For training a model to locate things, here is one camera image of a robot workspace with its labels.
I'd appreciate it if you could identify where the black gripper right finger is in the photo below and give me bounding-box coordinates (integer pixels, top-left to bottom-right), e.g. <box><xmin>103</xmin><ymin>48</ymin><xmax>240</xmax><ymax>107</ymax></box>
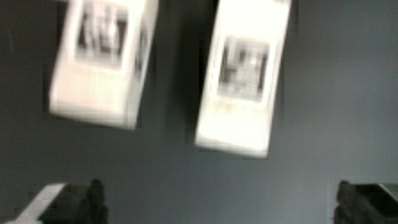
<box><xmin>332</xmin><ymin>181</ymin><xmax>398</xmax><ymax>224</ymax></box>

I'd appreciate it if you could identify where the white table leg with tag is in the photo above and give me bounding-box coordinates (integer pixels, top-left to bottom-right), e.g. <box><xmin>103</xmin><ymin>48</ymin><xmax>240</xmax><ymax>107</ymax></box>
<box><xmin>195</xmin><ymin>0</ymin><xmax>291</xmax><ymax>158</ymax></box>
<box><xmin>50</xmin><ymin>0</ymin><xmax>158</xmax><ymax>129</ymax></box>

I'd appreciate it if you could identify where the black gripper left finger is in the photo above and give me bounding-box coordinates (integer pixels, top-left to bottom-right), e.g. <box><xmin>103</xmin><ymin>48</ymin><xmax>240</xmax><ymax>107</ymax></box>
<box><xmin>39</xmin><ymin>179</ymin><xmax>108</xmax><ymax>224</ymax></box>

